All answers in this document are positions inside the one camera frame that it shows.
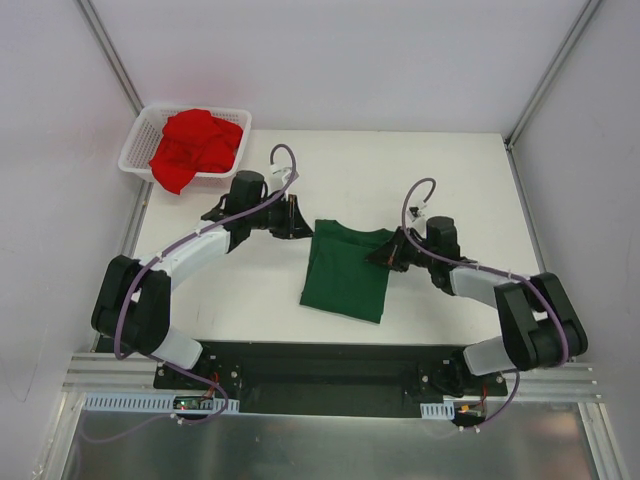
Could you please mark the green t shirt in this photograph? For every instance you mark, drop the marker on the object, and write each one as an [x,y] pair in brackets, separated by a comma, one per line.
[339,279]

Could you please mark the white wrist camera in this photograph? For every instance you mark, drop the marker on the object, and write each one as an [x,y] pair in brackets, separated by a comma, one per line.
[281,177]
[415,216]

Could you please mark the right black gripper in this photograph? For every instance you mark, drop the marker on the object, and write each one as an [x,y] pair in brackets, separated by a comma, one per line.
[398,255]

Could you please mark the white plastic basket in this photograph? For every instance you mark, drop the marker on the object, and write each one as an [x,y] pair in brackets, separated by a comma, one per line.
[146,133]

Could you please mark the slotted cable duct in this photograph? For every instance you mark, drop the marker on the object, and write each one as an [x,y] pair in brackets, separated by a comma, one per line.
[438,411]
[158,403]

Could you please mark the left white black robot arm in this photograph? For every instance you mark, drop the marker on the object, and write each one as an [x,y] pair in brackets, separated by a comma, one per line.
[133,306]

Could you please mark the right slotted cable duct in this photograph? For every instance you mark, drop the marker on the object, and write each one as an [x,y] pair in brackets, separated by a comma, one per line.
[438,411]

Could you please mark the left aluminium corner post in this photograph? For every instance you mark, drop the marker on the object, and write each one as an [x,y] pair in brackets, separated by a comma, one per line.
[97,28]

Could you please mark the right aluminium corner post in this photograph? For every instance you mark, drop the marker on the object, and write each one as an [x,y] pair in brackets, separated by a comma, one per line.
[569,43]

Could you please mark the red t shirt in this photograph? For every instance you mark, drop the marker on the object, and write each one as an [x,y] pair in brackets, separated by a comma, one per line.
[194,141]

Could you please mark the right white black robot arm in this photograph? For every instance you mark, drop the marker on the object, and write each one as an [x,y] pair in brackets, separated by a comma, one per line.
[539,327]

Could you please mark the aluminium corner post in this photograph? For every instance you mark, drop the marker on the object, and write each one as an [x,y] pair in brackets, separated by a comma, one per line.
[97,28]
[569,43]

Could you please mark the left slotted cable duct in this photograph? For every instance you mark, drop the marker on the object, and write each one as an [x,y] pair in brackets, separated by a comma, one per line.
[158,403]

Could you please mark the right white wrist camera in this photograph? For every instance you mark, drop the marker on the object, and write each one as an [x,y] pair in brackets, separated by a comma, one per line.
[415,216]

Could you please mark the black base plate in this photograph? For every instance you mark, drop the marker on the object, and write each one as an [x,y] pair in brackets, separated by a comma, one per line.
[351,401]

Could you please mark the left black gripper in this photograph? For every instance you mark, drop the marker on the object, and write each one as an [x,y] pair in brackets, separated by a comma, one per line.
[290,216]

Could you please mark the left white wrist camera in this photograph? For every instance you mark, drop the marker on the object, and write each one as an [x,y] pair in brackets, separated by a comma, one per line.
[281,177]

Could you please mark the aluminium rail frame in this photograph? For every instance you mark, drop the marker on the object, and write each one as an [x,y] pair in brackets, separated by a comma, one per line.
[550,375]

